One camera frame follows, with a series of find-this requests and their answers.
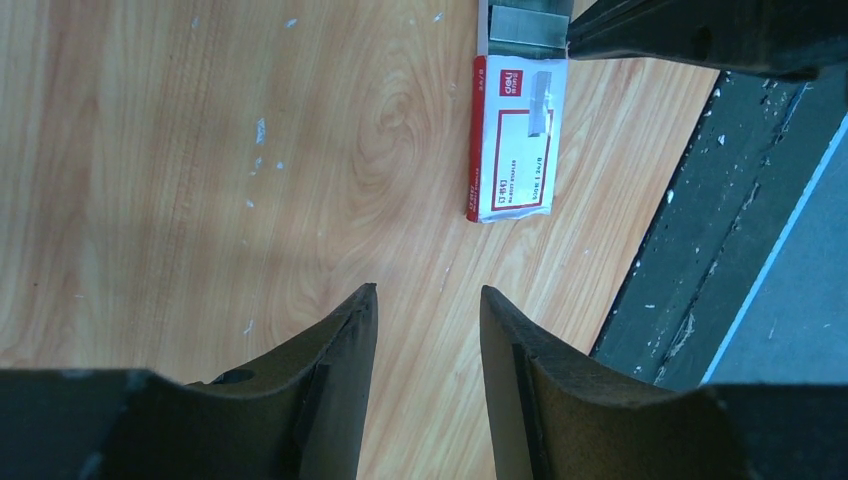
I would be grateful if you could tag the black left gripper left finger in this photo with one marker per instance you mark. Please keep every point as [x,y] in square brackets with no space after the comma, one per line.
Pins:
[295,412]

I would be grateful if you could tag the red white staple box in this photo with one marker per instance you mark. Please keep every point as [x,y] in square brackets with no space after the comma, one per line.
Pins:
[519,88]

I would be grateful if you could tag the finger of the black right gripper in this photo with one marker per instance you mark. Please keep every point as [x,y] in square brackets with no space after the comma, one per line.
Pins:
[786,40]

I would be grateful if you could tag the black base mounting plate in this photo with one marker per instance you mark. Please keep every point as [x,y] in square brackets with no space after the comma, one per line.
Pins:
[750,158]

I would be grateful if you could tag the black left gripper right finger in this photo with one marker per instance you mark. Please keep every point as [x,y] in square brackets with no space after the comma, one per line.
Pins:
[556,413]

